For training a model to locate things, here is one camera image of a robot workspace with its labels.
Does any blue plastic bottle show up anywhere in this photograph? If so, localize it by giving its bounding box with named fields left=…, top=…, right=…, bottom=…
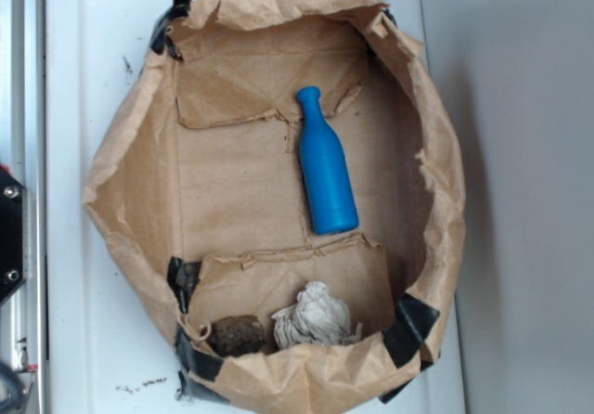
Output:
left=297, top=86, right=359, bottom=235

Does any brown paper bag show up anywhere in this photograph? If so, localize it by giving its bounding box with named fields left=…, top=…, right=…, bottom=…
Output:
left=83, top=0, right=466, bottom=413

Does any crumpled white paper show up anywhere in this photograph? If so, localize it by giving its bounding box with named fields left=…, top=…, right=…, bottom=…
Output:
left=271, top=281, right=363, bottom=349

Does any dark brown rock lump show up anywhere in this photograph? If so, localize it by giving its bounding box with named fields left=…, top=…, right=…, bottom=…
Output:
left=207, top=315, right=265, bottom=357

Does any white plastic tray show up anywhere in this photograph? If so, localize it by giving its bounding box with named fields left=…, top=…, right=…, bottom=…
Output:
left=45, top=0, right=467, bottom=414

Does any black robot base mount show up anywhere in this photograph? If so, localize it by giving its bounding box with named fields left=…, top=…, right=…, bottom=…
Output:
left=1, top=163, right=29, bottom=306

